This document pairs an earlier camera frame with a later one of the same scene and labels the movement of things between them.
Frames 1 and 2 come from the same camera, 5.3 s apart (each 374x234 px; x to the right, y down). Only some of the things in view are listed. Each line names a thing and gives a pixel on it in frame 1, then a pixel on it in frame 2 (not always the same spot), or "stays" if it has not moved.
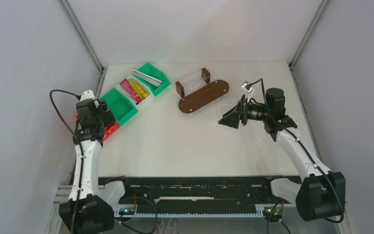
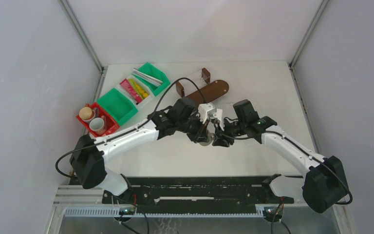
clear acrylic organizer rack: (193, 82) stays
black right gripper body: (251, 111) → (232, 130)
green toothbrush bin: (157, 73) stays
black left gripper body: (105, 115) → (194, 127)
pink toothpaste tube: (126, 84) stays
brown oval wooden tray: (203, 96) stays
